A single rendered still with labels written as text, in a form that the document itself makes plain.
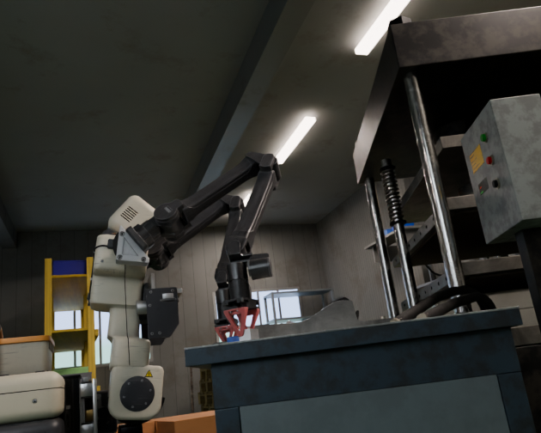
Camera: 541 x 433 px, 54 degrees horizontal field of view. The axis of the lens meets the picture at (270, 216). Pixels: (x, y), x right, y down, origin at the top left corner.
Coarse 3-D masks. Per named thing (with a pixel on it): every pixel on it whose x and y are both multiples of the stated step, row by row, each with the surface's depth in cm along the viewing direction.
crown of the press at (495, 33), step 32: (416, 32) 211; (448, 32) 210; (480, 32) 210; (512, 32) 209; (384, 64) 229; (416, 64) 207; (448, 64) 209; (480, 64) 212; (512, 64) 215; (384, 96) 236; (448, 96) 234; (480, 96) 238; (512, 96) 242; (384, 128) 258; (448, 128) 260; (416, 160) 303
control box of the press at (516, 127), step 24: (528, 96) 167; (480, 120) 176; (504, 120) 165; (528, 120) 164; (480, 144) 178; (504, 144) 162; (528, 144) 162; (480, 168) 181; (504, 168) 163; (528, 168) 160; (480, 192) 183; (504, 192) 165; (528, 192) 158; (480, 216) 186; (504, 216) 167; (528, 216) 156; (504, 240) 180; (528, 240) 166; (528, 264) 165
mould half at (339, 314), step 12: (324, 312) 173; (336, 312) 173; (348, 312) 173; (264, 324) 172; (276, 324) 172; (288, 324) 172; (300, 324) 172; (312, 324) 172; (324, 324) 172; (336, 324) 172; (348, 324) 172; (360, 324) 171; (372, 324) 171; (264, 336) 171; (276, 336) 171
